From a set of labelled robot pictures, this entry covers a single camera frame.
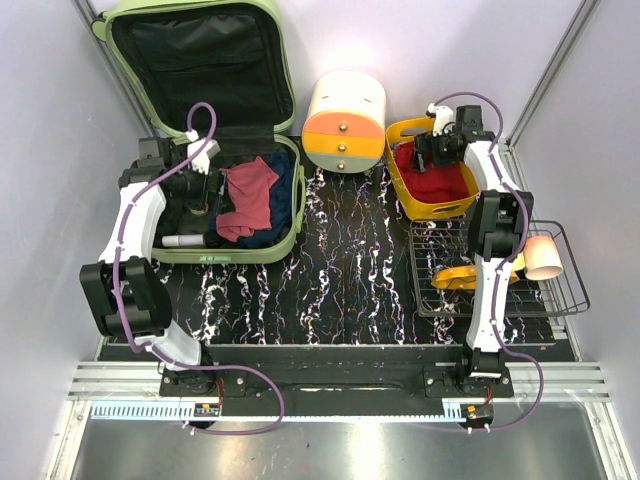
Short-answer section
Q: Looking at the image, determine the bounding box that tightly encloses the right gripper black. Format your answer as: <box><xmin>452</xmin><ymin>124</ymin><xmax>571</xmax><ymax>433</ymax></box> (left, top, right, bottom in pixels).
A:
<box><xmin>411</xmin><ymin>127</ymin><xmax>459</xmax><ymax>173</ymax></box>

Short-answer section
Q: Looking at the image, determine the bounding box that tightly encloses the navy blue garment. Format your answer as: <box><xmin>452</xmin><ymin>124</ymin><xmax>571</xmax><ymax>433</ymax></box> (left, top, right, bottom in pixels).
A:
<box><xmin>208</xmin><ymin>149</ymin><xmax>295</xmax><ymax>249</ymax></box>

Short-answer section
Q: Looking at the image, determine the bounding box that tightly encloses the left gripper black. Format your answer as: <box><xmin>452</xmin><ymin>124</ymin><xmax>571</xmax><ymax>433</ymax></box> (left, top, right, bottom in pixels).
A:
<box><xmin>170</xmin><ymin>159</ymin><xmax>235</xmax><ymax>216</ymax></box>

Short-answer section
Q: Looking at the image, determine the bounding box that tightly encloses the gold lidded jar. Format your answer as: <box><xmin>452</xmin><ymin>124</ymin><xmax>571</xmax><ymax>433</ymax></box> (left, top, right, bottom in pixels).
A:
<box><xmin>189</xmin><ymin>204</ymin><xmax>209</xmax><ymax>217</ymax></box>

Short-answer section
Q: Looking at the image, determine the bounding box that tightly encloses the pink garment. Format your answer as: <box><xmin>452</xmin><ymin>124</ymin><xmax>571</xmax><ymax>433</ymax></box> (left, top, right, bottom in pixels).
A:
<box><xmin>216</xmin><ymin>156</ymin><xmax>279</xmax><ymax>242</ymax></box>

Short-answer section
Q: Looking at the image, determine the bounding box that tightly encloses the white cylindrical bottle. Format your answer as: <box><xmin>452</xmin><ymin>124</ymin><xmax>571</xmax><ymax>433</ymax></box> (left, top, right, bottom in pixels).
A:
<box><xmin>161</xmin><ymin>234</ymin><xmax>206</xmax><ymax>248</ymax></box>

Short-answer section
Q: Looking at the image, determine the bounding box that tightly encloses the orange plastic basket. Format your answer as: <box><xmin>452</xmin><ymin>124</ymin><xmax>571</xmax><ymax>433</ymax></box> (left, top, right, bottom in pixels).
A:
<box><xmin>385</xmin><ymin>117</ymin><xmax>479</xmax><ymax>220</ymax></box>

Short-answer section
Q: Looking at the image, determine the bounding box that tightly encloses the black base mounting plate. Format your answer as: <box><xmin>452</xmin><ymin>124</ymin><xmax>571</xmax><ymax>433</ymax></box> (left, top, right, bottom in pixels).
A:
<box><xmin>160</xmin><ymin>362</ymin><xmax>514</xmax><ymax>399</ymax></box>

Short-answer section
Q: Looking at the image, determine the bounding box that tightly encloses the green hard-shell suitcase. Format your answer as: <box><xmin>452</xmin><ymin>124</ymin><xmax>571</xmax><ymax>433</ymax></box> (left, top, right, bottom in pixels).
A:
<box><xmin>92</xmin><ymin>1</ymin><xmax>306</xmax><ymax>264</ymax></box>

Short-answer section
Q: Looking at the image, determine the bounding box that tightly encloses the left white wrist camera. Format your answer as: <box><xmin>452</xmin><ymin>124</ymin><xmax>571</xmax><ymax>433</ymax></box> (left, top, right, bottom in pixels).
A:
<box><xmin>186</xmin><ymin>130</ymin><xmax>220</xmax><ymax>176</ymax></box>

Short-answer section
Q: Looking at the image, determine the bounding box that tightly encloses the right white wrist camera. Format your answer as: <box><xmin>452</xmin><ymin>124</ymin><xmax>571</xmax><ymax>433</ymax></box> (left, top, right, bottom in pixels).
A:
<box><xmin>426</xmin><ymin>103</ymin><xmax>455</xmax><ymax>136</ymax></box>

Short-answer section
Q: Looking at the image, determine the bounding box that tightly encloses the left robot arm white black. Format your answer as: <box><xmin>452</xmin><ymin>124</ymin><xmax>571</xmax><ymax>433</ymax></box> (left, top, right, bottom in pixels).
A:
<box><xmin>79</xmin><ymin>138</ymin><xmax>223</xmax><ymax>396</ymax></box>

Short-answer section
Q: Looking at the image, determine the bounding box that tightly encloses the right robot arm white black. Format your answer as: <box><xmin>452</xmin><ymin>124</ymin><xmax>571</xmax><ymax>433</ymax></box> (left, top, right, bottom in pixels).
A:
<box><xmin>415</xmin><ymin>101</ymin><xmax>533</xmax><ymax>398</ymax></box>

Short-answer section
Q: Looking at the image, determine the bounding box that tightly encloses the black wire rack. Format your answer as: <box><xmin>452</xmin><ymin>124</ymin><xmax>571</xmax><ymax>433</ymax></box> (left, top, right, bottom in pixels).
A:
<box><xmin>409</xmin><ymin>217</ymin><xmax>590</xmax><ymax>320</ymax></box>

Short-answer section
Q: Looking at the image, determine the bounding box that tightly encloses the pink white cup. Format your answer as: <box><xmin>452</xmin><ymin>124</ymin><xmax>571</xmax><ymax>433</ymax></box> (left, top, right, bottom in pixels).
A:
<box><xmin>523</xmin><ymin>235</ymin><xmax>564</xmax><ymax>281</ymax></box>

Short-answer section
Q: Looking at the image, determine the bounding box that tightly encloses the red garment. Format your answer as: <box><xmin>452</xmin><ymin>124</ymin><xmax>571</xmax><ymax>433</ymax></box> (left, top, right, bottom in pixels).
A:
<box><xmin>394</xmin><ymin>142</ymin><xmax>469</xmax><ymax>204</ymax></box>

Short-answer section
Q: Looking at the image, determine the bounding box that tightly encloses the yellow plate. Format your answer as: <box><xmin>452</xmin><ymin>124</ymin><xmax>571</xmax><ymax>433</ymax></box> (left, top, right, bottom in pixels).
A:
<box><xmin>431</xmin><ymin>265</ymin><xmax>477</xmax><ymax>290</ymax></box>

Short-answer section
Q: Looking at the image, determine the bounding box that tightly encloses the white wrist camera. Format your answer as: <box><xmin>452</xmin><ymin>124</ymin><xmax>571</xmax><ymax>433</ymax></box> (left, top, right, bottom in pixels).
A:
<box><xmin>186</xmin><ymin>130</ymin><xmax>220</xmax><ymax>176</ymax></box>
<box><xmin>426</xmin><ymin>103</ymin><xmax>455</xmax><ymax>136</ymax></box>

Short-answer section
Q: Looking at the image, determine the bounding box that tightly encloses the white cylindrical drawer cabinet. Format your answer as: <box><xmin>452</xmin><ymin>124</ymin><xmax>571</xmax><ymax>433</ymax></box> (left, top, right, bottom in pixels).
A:
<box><xmin>301</xmin><ymin>70</ymin><xmax>386</xmax><ymax>174</ymax></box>

